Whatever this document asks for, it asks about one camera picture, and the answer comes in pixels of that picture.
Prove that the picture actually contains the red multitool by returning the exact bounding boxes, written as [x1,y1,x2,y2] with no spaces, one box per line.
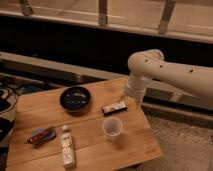
[26,127,52,145]

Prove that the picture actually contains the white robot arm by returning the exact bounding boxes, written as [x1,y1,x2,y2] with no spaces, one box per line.
[123,49,213,109]

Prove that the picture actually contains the wooden table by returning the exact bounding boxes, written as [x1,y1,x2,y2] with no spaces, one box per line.
[6,78,162,171]

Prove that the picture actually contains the blue cloth pad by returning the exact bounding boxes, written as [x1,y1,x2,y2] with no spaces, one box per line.
[29,127,56,145]

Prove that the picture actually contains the metal railing post middle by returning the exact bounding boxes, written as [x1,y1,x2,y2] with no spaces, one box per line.
[98,0,108,26]

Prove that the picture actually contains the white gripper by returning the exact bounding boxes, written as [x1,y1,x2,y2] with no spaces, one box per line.
[123,83,144,104]

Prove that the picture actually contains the metal railing post left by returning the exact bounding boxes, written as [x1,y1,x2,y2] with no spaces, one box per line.
[19,0,33,16]

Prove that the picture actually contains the translucent plastic cup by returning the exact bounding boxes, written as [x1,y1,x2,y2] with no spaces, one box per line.
[102,117,123,141]

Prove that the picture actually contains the dark ceramic bowl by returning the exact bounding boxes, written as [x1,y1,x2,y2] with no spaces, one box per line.
[60,86,91,115]

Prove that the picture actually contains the black cables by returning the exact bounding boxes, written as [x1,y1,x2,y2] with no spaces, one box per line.
[0,77,26,114]

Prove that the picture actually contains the metal railing post right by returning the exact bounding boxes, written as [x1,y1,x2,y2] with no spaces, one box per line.
[158,0,176,34]

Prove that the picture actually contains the metal railing post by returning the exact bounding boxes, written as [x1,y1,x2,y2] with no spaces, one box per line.
[158,0,176,34]
[19,0,33,16]
[98,0,108,26]

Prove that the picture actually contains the white plastic bottle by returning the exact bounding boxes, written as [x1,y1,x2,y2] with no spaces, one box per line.
[60,125,75,168]

